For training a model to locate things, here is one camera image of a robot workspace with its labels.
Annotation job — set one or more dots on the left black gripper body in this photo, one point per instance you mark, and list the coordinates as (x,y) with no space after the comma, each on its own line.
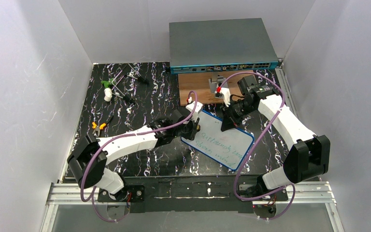
(190,128)

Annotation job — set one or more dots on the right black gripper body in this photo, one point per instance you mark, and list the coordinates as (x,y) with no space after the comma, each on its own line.
(229,113)

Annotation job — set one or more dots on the blue framed whiteboard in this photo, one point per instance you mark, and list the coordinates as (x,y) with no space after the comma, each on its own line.
(225,147)

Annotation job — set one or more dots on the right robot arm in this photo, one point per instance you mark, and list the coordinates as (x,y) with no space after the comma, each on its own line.
(308,154)

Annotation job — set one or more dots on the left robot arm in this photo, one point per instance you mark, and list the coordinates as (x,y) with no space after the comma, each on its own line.
(88,161)

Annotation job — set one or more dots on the wooden board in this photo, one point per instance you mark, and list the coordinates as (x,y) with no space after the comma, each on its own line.
(199,82)

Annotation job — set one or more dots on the white plastic pipe piece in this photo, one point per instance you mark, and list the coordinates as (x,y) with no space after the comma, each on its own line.
(108,94)

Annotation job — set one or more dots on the green plastic piece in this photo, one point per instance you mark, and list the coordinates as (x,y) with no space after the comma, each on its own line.
(108,84)

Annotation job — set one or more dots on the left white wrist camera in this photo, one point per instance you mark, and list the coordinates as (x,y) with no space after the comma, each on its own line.
(195,107)

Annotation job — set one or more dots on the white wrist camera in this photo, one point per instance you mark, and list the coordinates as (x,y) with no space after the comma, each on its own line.
(225,94)
(195,107)

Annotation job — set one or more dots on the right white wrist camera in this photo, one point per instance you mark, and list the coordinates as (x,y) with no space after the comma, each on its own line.
(225,94)

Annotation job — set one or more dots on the grey metal bracket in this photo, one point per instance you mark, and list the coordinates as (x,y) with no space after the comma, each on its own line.
(215,82)

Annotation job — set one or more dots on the grey network switch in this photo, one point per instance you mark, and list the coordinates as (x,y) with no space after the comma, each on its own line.
(220,45)

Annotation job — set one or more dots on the orange handled pliers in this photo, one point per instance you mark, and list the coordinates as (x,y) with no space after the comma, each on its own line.
(97,128)

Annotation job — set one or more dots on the aluminium frame rail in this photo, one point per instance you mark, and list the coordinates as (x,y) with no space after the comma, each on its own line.
(185,206)

